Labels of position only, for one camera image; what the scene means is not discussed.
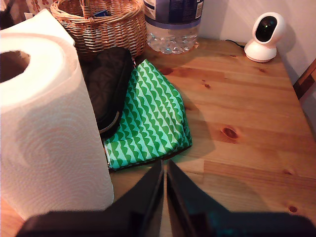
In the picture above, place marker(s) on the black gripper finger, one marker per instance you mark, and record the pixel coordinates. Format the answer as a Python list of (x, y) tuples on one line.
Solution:
[(187, 197), (145, 197)]

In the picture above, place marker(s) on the white paper towel roll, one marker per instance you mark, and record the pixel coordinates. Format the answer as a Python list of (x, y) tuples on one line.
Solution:
[(49, 135)]

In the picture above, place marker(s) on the green patterned fabric pouch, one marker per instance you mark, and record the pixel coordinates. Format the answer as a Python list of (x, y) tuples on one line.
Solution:
[(153, 118)]

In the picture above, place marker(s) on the black zipped case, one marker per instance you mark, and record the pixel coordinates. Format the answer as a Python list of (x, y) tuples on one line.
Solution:
[(108, 86)]

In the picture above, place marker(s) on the wooden chair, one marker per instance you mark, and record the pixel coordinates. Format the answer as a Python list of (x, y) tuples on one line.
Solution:
[(307, 79)]

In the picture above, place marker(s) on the large clear water bottle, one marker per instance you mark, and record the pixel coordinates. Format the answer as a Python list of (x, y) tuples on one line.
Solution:
[(172, 29)]

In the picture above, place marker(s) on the small blue packet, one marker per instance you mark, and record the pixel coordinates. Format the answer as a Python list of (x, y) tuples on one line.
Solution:
[(101, 13)]

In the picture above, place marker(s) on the gingerbread print box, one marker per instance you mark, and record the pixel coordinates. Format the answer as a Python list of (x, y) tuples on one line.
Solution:
[(39, 3)]

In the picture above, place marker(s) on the small white round camera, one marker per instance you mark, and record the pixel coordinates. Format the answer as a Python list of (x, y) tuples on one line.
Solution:
[(261, 47)]

